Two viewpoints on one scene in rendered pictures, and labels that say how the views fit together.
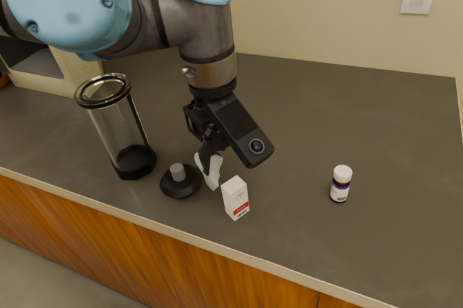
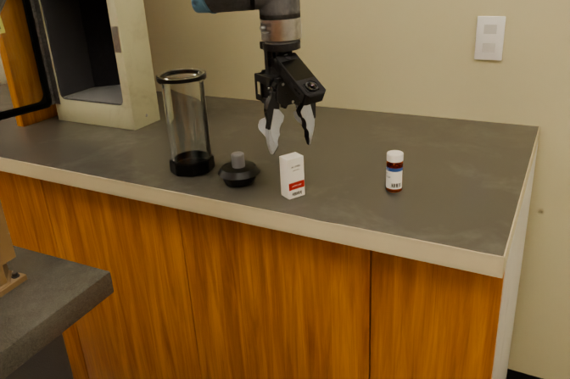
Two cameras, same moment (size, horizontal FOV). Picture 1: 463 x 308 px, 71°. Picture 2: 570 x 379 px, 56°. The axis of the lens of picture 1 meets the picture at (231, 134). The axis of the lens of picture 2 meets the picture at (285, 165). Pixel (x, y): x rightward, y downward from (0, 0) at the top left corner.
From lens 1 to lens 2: 61 cm
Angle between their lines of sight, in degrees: 20
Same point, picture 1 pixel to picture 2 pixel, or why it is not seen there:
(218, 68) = (287, 25)
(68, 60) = (132, 84)
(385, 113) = (457, 145)
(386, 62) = (468, 114)
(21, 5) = not seen: outside the picture
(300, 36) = (377, 87)
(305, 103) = (375, 137)
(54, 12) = not seen: outside the picture
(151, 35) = not seen: outside the picture
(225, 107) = (289, 61)
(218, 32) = not seen: outside the picture
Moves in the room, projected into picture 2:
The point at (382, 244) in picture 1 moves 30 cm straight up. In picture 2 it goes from (428, 214) to (438, 50)
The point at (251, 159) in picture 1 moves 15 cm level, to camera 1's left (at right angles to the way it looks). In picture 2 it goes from (306, 92) to (220, 97)
